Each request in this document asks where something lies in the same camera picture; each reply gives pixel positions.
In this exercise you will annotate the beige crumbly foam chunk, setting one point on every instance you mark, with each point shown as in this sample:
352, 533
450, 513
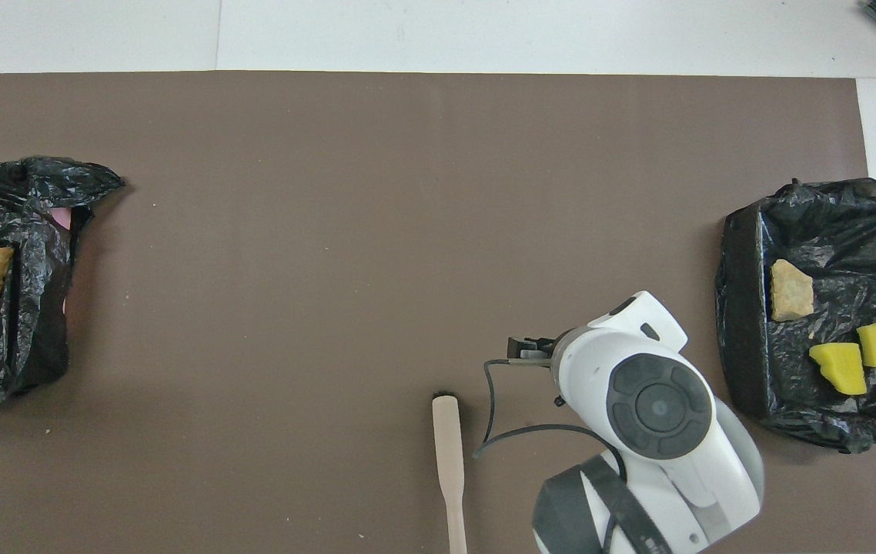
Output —
792, 289

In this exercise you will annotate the brown table mat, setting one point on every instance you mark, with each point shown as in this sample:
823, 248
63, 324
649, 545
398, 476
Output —
330, 192

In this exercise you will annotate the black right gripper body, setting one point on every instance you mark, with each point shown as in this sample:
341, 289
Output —
534, 350

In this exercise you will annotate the black bag lined bin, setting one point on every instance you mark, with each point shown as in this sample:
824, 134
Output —
746, 346

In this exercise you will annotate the pink object in bag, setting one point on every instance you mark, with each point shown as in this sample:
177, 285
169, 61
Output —
61, 218

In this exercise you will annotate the beige hand brush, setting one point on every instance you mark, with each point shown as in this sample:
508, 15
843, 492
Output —
447, 454

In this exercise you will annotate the crumpled black bag bin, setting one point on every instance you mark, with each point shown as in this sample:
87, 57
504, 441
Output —
30, 308

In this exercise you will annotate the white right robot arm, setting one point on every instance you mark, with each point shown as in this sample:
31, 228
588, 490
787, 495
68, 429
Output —
661, 408

